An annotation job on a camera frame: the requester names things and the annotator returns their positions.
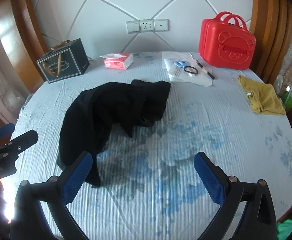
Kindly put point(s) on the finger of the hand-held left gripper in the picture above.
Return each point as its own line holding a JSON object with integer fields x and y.
{"x": 23, "y": 140}
{"x": 2, "y": 129}

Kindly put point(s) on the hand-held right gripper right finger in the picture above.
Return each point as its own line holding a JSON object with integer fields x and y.
{"x": 208, "y": 177}

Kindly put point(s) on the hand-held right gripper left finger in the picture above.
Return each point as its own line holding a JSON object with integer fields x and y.
{"x": 78, "y": 177}

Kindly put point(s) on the black garment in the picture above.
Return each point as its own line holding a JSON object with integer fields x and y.
{"x": 106, "y": 110}

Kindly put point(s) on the dark gift box gold ribbon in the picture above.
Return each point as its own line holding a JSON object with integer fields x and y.
{"x": 63, "y": 62}

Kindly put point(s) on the clear plastic bag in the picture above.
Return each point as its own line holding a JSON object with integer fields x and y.
{"x": 201, "y": 81}

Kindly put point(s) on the mustard yellow cloth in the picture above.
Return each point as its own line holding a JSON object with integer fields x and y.
{"x": 263, "y": 97}

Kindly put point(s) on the black and white pen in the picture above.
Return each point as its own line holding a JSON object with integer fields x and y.
{"x": 207, "y": 71}

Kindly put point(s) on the green plastic item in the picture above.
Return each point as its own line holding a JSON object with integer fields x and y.
{"x": 288, "y": 101}

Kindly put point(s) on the red tissue pack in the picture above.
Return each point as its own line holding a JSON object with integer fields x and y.
{"x": 118, "y": 62}

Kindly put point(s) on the red bear carry case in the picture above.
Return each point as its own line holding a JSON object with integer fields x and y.
{"x": 226, "y": 45}

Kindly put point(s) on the white padded headboard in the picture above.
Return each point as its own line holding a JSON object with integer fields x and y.
{"x": 111, "y": 5}

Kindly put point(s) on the white power socket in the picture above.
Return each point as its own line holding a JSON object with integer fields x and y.
{"x": 147, "y": 25}

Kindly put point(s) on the wooden bed frame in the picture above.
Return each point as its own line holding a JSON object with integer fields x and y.
{"x": 23, "y": 30}

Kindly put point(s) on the white round-hole wall socket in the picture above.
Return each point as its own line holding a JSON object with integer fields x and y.
{"x": 161, "y": 25}

